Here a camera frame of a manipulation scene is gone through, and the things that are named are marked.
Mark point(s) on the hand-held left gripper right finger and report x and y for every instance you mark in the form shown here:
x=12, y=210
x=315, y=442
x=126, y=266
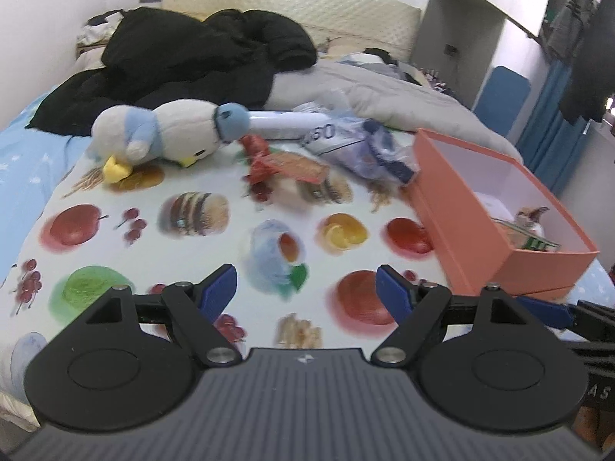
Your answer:
x=394, y=293

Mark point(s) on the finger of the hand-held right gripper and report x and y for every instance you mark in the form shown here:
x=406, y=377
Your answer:
x=547, y=309

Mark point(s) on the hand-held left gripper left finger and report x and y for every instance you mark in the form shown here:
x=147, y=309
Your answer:
x=216, y=290

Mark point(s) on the pile of snack packets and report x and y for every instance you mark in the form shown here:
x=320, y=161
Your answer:
x=528, y=240

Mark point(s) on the orange cardboard box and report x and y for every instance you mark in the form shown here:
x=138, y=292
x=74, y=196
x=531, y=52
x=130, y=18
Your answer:
x=471, y=230

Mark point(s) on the clear bag with dark contents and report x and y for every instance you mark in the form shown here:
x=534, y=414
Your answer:
x=379, y=153

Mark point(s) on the clear red-yellow stick snack packet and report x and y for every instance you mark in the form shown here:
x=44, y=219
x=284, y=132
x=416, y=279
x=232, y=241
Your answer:
x=298, y=167

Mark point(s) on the white blue plush penguin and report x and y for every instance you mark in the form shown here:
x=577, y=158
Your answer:
x=182, y=125

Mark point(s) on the white printed plastic bag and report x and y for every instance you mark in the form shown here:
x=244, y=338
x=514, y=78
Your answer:
x=319, y=134

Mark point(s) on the blue curtain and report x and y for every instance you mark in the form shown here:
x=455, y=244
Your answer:
x=552, y=129

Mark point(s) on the white cylindrical bottle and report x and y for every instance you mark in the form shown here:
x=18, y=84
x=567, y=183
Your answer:
x=288, y=122

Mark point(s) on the grey duvet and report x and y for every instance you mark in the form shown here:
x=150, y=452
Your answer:
x=408, y=101

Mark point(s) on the cluster of small bottles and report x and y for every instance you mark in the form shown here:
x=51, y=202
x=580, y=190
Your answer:
x=439, y=81

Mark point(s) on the blue chair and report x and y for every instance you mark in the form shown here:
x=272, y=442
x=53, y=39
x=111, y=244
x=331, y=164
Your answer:
x=502, y=96

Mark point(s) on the black puffer jacket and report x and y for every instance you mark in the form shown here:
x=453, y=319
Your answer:
x=192, y=57

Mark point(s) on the cream quilted mattress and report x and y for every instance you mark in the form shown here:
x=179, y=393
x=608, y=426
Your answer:
x=14, y=413

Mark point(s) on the plaid and black clothes heap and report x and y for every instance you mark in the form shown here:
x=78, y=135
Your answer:
x=379, y=55

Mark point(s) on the black hanging coat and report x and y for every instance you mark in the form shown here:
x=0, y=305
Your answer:
x=591, y=67

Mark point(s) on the white and black clothes pile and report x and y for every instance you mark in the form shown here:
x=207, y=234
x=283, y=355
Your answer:
x=96, y=29

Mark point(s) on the grey hanging clothes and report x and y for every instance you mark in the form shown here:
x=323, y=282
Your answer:
x=569, y=19

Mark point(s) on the cream padded headboard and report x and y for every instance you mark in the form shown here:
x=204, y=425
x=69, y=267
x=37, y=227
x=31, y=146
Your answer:
x=312, y=0

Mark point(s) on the black wall socket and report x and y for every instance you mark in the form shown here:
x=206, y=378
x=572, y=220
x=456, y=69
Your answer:
x=450, y=49

